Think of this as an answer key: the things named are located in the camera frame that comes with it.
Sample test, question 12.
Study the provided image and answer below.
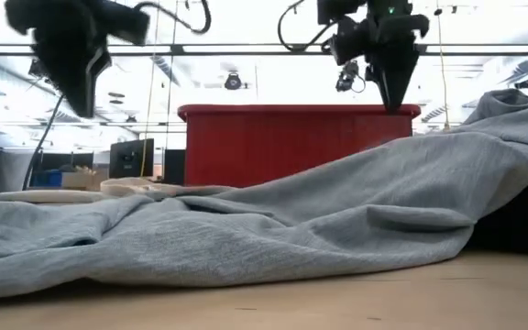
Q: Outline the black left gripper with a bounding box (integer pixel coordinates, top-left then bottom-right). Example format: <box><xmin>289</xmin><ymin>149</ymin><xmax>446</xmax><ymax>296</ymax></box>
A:
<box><xmin>4</xmin><ymin>0</ymin><xmax>151</xmax><ymax>119</ymax></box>

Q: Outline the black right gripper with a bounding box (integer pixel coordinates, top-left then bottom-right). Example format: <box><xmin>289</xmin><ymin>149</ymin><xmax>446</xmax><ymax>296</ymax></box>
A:
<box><xmin>316</xmin><ymin>0</ymin><xmax>431</xmax><ymax>115</ymax></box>

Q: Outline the black garment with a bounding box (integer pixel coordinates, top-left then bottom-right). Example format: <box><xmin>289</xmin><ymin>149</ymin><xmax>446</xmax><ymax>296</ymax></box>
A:
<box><xmin>465</xmin><ymin>201</ymin><xmax>528</xmax><ymax>258</ymax></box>

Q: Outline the light grey garment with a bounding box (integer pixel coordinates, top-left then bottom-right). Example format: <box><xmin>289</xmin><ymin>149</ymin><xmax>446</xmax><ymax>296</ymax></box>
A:
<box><xmin>0</xmin><ymin>89</ymin><xmax>528</xmax><ymax>302</ymax></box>

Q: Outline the blue storage bin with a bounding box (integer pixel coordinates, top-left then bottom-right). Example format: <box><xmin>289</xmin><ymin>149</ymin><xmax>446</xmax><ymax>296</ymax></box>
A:
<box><xmin>32</xmin><ymin>170</ymin><xmax>63</xmax><ymax>188</ymax></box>

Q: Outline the red plastic laundry bin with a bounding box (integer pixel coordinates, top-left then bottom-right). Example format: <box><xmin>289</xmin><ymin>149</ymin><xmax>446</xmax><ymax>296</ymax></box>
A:
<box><xmin>177</xmin><ymin>104</ymin><xmax>422</xmax><ymax>188</ymax></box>

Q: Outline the black computer monitor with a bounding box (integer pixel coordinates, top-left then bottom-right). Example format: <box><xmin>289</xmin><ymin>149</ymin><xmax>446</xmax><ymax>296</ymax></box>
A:
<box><xmin>109</xmin><ymin>137</ymin><xmax>155</xmax><ymax>179</ymax></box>

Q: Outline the brown cardboard box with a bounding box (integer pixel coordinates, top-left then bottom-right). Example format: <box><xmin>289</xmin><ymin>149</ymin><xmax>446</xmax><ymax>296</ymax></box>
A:
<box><xmin>60</xmin><ymin>170</ymin><xmax>109</xmax><ymax>190</ymax></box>

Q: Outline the white canvas tote bag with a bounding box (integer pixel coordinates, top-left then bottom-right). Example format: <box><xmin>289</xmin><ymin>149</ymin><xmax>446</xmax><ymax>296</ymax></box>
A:
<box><xmin>0</xmin><ymin>177</ymin><xmax>233</xmax><ymax>205</ymax></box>

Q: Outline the black background panel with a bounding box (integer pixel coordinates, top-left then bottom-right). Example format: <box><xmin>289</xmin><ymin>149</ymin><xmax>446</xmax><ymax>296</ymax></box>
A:
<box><xmin>162</xmin><ymin>148</ymin><xmax>187</xmax><ymax>186</ymax></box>

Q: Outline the black hanging ceiling camera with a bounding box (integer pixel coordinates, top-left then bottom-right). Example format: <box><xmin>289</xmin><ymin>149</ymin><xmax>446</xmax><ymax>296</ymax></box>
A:
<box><xmin>335</xmin><ymin>59</ymin><xmax>367</xmax><ymax>94</ymax></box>

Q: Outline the yellow hanging cable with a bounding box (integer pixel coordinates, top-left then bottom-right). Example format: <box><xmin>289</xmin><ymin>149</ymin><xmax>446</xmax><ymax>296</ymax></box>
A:
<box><xmin>434</xmin><ymin>7</ymin><xmax>451</xmax><ymax>132</ymax></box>
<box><xmin>139</xmin><ymin>0</ymin><xmax>160</xmax><ymax>178</ymax></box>

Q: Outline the long black cable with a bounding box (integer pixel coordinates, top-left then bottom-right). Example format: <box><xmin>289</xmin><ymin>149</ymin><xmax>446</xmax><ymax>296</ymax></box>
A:
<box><xmin>21</xmin><ymin>93</ymin><xmax>66</xmax><ymax>192</ymax></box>

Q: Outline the thin black hanging cable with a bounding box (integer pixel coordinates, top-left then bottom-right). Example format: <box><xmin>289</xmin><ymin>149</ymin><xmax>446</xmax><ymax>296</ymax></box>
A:
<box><xmin>165</xmin><ymin>0</ymin><xmax>178</xmax><ymax>150</ymax></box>

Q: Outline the black looped gripper cable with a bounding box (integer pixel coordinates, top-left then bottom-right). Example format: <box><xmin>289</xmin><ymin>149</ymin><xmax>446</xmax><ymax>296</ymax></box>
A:
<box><xmin>135</xmin><ymin>0</ymin><xmax>213</xmax><ymax>36</ymax></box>
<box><xmin>277</xmin><ymin>0</ymin><xmax>338</xmax><ymax>52</ymax></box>

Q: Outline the round black ceiling camera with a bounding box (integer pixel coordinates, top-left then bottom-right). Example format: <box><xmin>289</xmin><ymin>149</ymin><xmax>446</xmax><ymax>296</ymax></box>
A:
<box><xmin>225</xmin><ymin>71</ymin><xmax>243</xmax><ymax>91</ymax></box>

